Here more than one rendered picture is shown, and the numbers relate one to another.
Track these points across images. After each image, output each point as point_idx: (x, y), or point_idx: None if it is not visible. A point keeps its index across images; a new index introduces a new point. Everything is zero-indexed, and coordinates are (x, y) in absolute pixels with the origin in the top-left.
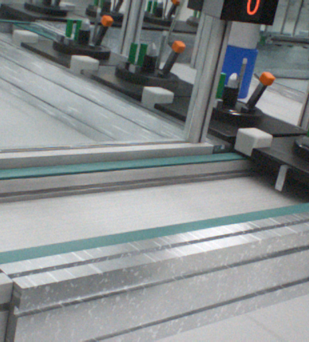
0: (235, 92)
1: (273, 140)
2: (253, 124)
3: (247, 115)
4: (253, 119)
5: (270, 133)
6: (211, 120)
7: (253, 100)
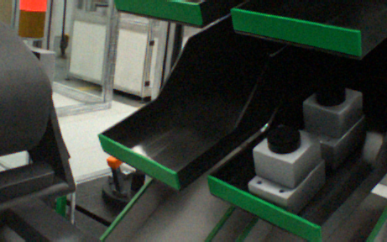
0: (133, 176)
1: (67, 210)
2: (114, 207)
3: (107, 193)
4: (112, 200)
5: (95, 213)
6: (96, 188)
7: (113, 181)
